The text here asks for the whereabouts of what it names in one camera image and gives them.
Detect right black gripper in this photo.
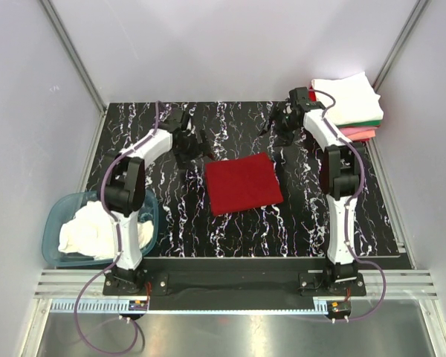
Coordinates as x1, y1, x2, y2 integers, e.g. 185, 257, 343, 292
257, 106, 300, 148

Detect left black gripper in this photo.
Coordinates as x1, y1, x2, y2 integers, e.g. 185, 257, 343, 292
174, 129, 215, 170

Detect dark red t shirt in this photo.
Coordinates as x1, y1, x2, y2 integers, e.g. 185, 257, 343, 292
204, 152, 283, 216

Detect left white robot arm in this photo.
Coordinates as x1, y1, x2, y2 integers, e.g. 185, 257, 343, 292
97, 109, 213, 295

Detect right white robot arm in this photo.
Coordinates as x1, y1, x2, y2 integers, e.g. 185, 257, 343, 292
259, 87, 365, 295

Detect folded red t shirt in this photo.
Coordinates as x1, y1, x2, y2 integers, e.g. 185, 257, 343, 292
308, 87, 317, 101

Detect folded pink t shirt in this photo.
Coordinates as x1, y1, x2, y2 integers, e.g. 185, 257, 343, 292
340, 126, 378, 137

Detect folded white t shirt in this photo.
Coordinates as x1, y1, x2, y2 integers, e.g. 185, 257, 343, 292
311, 71, 384, 125

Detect black marbled table mat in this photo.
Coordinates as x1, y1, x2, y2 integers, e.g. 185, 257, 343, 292
59, 100, 412, 270

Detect folded salmon t shirt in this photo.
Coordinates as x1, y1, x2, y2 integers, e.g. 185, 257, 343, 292
347, 129, 375, 142

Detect folded green t shirt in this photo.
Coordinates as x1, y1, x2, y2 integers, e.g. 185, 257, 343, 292
336, 120, 382, 128

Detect white t shirt in basket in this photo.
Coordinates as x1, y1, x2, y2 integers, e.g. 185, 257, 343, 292
57, 200, 157, 260

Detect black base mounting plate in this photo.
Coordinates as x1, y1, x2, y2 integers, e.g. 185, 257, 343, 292
103, 257, 366, 298

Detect blue plastic basket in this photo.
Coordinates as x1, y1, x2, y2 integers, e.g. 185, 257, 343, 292
41, 191, 160, 267

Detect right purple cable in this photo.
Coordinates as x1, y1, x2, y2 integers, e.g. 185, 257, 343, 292
293, 89, 387, 324

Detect purple cable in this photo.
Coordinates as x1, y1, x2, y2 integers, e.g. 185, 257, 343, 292
72, 100, 172, 354
293, 89, 387, 324

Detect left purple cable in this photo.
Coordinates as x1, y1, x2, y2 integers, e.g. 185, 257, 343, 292
72, 100, 172, 354

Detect right aluminium corner post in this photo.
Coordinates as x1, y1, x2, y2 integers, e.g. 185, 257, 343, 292
372, 0, 431, 92

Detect aluminium corner post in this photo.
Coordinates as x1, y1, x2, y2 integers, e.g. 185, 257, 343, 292
39, 0, 108, 115
372, 0, 431, 92

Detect left aluminium corner post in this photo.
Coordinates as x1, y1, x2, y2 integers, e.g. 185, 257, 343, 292
39, 0, 108, 115

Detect white slotted cable duct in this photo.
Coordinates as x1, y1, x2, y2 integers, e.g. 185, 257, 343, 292
51, 298, 328, 315

